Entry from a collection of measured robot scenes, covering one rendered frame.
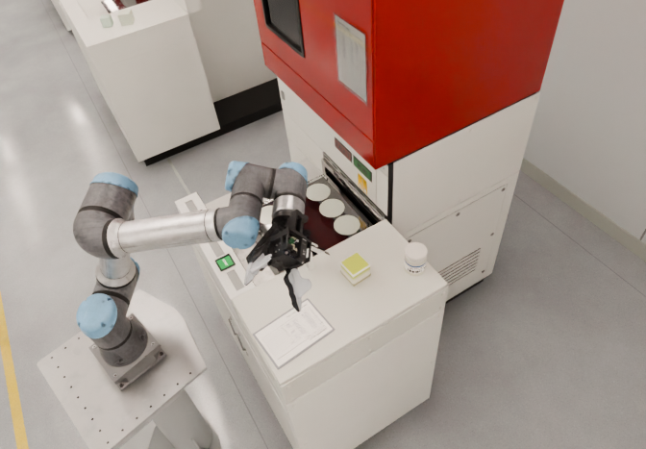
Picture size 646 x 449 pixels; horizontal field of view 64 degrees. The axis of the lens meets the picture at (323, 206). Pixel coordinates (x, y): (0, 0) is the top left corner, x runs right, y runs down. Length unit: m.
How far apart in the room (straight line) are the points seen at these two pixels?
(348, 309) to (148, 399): 0.69
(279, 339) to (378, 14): 0.97
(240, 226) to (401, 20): 0.70
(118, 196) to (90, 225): 0.11
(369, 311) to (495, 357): 1.19
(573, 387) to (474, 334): 0.49
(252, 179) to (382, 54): 0.51
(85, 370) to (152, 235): 0.83
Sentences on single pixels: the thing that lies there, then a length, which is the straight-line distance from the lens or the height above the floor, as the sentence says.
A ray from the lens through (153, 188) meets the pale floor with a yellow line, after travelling 3.70.
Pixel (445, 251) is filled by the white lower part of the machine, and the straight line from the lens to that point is 2.35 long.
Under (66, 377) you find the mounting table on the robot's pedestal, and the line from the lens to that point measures 1.98.
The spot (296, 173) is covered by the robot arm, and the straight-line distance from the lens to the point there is 1.23.
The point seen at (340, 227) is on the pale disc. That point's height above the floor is 0.90.
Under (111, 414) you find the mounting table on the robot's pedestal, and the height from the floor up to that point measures 0.82.
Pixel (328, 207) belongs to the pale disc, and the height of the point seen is 0.90.
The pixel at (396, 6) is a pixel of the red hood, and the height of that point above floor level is 1.76.
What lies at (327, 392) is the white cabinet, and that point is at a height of 0.74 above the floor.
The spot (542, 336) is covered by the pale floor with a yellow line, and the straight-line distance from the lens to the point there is 2.84.
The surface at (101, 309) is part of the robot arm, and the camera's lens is 1.67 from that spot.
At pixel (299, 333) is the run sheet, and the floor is 0.97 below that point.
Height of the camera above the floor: 2.37
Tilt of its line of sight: 46 degrees down
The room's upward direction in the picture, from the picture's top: 7 degrees counter-clockwise
